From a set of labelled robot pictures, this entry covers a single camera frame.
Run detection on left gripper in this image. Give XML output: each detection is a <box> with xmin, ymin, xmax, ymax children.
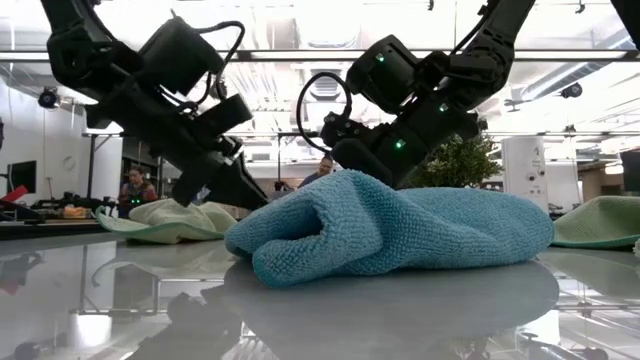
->
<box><xmin>84</xmin><ymin>81</ymin><xmax>270</xmax><ymax>212</ymax></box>

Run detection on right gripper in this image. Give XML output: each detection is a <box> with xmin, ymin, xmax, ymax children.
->
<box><xmin>331</xmin><ymin>98</ymin><xmax>482</xmax><ymax>190</ymax></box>

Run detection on blue towel with white tag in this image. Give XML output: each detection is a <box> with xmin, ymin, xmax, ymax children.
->
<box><xmin>224</xmin><ymin>169</ymin><xmax>555</xmax><ymax>289</ymax></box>

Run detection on green microfiber towel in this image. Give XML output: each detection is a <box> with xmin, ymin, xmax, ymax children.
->
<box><xmin>94</xmin><ymin>198</ymin><xmax>239</xmax><ymax>245</ymax></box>
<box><xmin>552</xmin><ymin>194</ymin><xmax>640</xmax><ymax>250</ymax></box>

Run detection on person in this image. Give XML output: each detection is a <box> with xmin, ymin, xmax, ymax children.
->
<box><xmin>118</xmin><ymin>164</ymin><xmax>160</xmax><ymax>220</ymax></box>
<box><xmin>298</xmin><ymin>153</ymin><xmax>335</xmax><ymax>190</ymax></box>

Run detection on small potted artificial plant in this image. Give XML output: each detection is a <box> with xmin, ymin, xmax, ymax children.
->
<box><xmin>412</xmin><ymin>133</ymin><xmax>504</xmax><ymax>190</ymax></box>

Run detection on white cylindrical appliance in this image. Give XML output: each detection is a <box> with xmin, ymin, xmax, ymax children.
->
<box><xmin>501</xmin><ymin>135</ymin><xmax>550</xmax><ymax>214</ymax></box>

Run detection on black ceiling spotlight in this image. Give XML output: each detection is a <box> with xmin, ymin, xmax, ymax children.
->
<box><xmin>559</xmin><ymin>81</ymin><xmax>584</xmax><ymax>100</ymax></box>
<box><xmin>37</xmin><ymin>86</ymin><xmax>62</xmax><ymax>110</ymax></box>

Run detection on red object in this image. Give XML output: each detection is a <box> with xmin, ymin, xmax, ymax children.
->
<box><xmin>0</xmin><ymin>184</ymin><xmax>29</xmax><ymax>204</ymax></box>

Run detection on black screen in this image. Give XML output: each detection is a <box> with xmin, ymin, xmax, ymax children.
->
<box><xmin>619</xmin><ymin>149</ymin><xmax>640</xmax><ymax>196</ymax></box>

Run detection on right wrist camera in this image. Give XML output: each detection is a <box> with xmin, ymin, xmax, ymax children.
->
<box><xmin>319</xmin><ymin>112</ymin><xmax>374</xmax><ymax>147</ymax></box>

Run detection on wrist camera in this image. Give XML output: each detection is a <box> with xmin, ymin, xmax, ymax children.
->
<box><xmin>197</xmin><ymin>93</ymin><xmax>254</xmax><ymax>139</ymax></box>
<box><xmin>319</xmin><ymin>112</ymin><xmax>374</xmax><ymax>147</ymax></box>

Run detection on black metal rack frame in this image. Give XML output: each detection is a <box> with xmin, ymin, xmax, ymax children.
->
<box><xmin>276</xmin><ymin>131</ymin><xmax>321</xmax><ymax>191</ymax></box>
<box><xmin>82</xmin><ymin>131</ymin><xmax>126</xmax><ymax>201</ymax></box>

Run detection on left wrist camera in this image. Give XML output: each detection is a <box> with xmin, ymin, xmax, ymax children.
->
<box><xmin>197</xmin><ymin>93</ymin><xmax>254</xmax><ymax>139</ymax></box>

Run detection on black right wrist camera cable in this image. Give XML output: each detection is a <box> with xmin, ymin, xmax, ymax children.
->
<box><xmin>295</xmin><ymin>71</ymin><xmax>354</xmax><ymax>154</ymax></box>

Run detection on black aluminium table frame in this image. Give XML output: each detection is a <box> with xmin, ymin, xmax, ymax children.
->
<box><xmin>0</xmin><ymin>219</ymin><xmax>104</xmax><ymax>240</ymax></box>

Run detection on black wall monitor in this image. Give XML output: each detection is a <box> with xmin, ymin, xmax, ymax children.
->
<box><xmin>7</xmin><ymin>159</ymin><xmax>38</xmax><ymax>195</ymax></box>

